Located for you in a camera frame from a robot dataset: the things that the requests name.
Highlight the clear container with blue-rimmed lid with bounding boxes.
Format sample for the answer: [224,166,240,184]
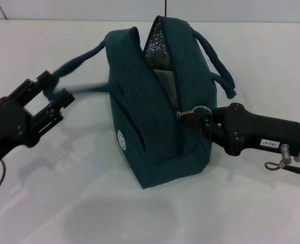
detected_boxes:
[153,68,177,107]

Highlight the dark teal insulated lunch bag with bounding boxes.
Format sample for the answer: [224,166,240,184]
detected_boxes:
[42,15,236,190]

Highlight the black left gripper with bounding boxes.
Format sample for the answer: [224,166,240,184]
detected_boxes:
[0,71,76,172]

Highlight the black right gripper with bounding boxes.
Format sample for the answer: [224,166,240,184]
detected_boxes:
[185,102,300,157]

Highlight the silver zipper pull ring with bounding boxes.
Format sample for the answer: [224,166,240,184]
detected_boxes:
[177,105,213,123]

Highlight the right arm connector cable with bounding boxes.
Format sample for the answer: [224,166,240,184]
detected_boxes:
[264,143,300,182]

